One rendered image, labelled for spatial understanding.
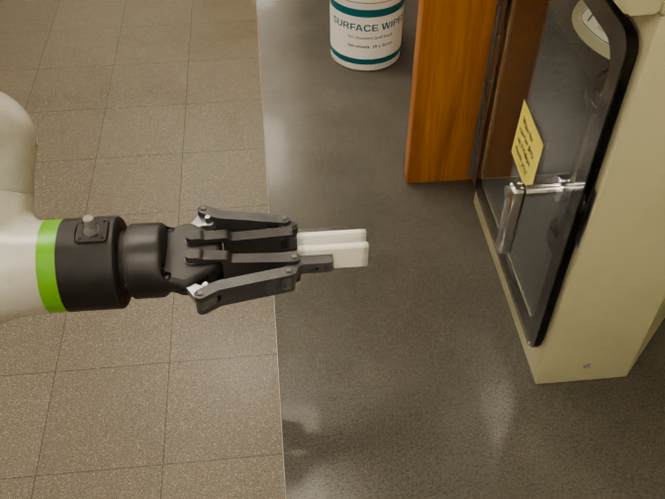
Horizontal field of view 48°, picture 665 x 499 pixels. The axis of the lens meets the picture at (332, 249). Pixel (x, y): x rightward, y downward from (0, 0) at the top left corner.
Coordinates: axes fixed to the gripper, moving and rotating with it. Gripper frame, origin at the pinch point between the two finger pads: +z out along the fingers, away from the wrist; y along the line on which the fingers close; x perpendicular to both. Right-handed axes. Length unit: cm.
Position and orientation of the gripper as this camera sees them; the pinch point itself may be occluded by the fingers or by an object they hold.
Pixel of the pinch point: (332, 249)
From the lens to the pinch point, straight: 75.9
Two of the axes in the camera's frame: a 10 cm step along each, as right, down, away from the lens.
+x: -0.1, 6.9, 7.2
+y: -0.9, -7.2, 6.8
